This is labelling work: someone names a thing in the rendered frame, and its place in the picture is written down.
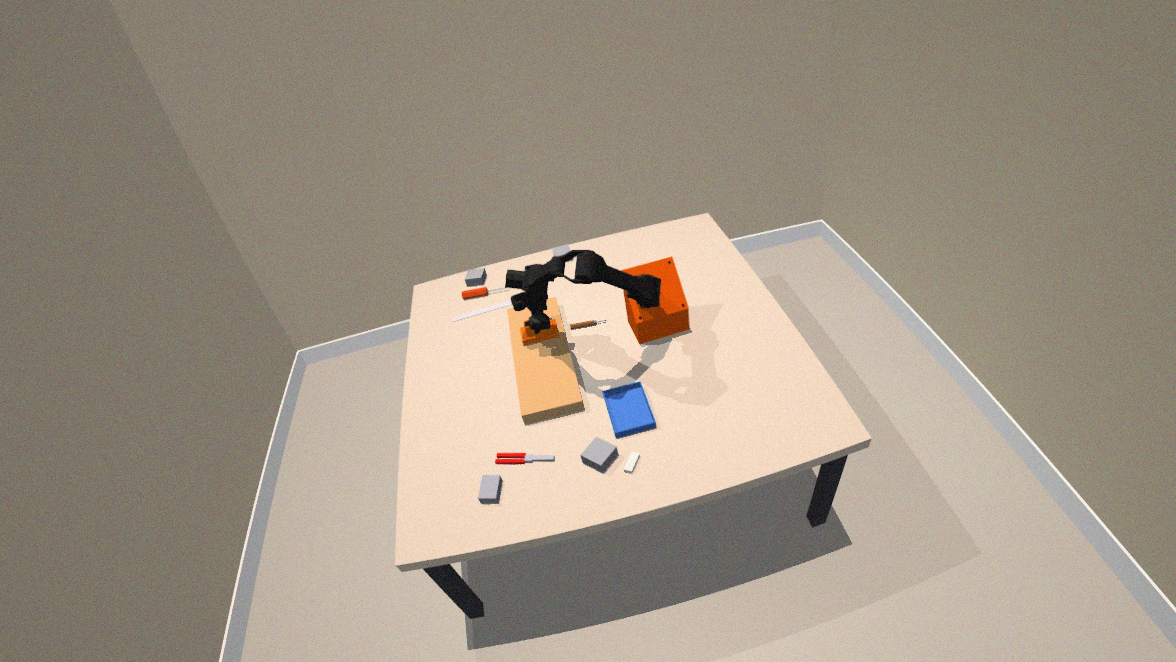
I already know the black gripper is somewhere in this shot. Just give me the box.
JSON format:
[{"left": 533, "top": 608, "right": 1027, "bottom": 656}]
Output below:
[{"left": 526, "top": 292, "right": 550, "bottom": 334}]

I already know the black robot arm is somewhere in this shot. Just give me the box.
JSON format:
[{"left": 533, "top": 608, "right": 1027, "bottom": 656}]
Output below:
[{"left": 505, "top": 250, "right": 661, "bottom": 310}]

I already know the orange-handled awl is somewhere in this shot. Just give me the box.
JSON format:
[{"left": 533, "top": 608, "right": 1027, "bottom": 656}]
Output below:
[{"left": 462, "top": 287, "right": 505, "bottom": 300}]

